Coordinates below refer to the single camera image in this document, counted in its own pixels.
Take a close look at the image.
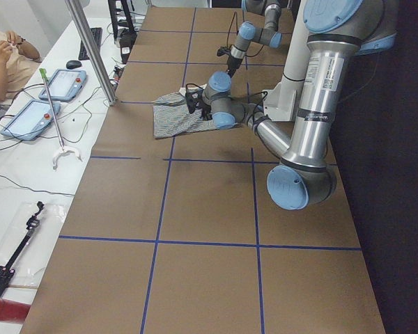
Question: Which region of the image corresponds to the black computer mouse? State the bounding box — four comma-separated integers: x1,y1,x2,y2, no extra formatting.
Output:
65,60,82,70

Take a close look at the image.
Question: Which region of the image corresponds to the aluminium camera post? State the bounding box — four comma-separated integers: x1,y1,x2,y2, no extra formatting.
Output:
65,0,116,106

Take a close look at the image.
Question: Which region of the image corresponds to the black keyboard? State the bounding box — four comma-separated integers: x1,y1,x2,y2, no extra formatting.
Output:
77,27,103,61

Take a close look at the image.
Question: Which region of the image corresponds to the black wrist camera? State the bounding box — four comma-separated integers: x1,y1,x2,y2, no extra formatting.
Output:
185,88,203,114
217,47,231,57

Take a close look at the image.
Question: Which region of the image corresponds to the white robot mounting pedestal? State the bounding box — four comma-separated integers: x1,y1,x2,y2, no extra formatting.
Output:
263,0,311,122

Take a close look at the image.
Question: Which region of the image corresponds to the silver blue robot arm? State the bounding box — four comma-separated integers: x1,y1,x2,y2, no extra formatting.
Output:
199,0,399,210
226,0,288,77

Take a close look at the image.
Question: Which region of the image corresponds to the red cylinder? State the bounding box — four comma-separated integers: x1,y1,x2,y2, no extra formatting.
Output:
0,298,31,324

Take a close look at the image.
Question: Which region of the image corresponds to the black reacher tool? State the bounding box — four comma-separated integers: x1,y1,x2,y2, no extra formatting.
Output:
0,201,45,297

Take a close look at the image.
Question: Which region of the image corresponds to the blue teach pendant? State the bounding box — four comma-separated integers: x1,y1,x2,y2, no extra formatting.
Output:
48,69,87,102
0,99,53,141

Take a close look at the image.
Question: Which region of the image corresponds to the far blue teach pendant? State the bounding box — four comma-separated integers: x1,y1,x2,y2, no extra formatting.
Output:
48,69,87,102

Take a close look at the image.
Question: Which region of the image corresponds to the near blue teach pendant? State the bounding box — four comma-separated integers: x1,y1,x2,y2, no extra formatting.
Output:
0,99,53,141

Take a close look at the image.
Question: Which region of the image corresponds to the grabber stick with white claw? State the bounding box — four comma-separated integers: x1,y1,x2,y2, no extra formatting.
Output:
39,68,82,170

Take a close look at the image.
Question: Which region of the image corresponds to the person in beige shirt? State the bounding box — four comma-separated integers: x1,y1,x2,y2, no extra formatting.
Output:
0,31,41,102

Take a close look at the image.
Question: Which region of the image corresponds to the navy white striped polo shirt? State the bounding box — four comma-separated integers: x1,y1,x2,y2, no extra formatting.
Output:
153,92,216,139

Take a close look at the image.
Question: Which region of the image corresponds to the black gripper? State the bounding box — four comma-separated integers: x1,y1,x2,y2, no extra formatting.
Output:
199,102,212,120
226,55,241,75

